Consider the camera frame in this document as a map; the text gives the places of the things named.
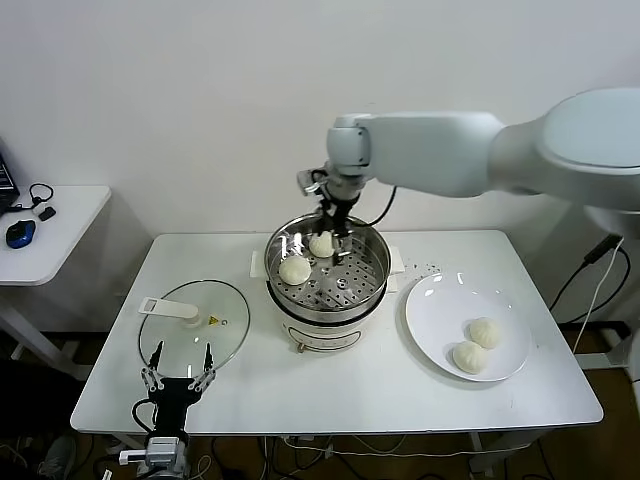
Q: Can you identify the white round plate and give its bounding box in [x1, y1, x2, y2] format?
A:
[403, 273, 531, 383]

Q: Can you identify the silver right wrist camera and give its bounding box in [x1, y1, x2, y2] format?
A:
[296, 168, 324, 195]

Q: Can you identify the white cable under table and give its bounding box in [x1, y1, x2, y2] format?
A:
[279, 433, 481, 458]

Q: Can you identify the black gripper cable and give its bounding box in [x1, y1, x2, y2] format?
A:
[131, 398, 157, 431]
[357, 184, 400, 226]

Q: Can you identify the blue computer mouse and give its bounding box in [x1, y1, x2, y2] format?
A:
[4, 219, 37, 250]

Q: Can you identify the white side table rounded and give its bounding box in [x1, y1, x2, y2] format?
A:
[0, 186, 114, 382]

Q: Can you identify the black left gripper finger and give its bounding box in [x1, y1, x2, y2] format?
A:
[139, 340, 165, 392]
[191, 342, 217, 392]

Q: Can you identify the white steamed baozi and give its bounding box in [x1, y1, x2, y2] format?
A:
[468, 318, 502, 350]
[308, 230, 335, 259]
[452, 340, 489, 375]
[278, 255, 312, 286]

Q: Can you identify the white hanging cable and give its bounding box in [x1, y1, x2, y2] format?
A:
[572, 233, 627, 354]

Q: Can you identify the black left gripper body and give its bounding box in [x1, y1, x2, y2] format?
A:
[149, 378, 205, 432]

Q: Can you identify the black power cable with adapter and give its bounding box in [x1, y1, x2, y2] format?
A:
[548, 230, 631, 312]

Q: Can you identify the black looped thin cable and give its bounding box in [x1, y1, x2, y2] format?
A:
[12, 184, 55, 214]

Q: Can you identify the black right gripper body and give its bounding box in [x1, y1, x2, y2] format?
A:
[320, 195, 360, 235]

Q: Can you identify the black laptop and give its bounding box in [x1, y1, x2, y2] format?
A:
[0, 149, 22, 214]

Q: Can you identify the stainless steel steamer basket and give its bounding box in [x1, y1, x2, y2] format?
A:
[263, 212, 392, 324]

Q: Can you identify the glass lid white handle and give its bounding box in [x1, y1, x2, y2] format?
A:
[137, 278, 251, 380]

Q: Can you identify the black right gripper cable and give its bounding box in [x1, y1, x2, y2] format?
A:
[357, 184, 400, 226]

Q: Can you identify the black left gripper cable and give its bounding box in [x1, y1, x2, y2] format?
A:
[131, 398, 157, 431]

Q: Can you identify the white electric cooker pot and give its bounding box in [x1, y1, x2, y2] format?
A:
[248, 247, 404, 357]

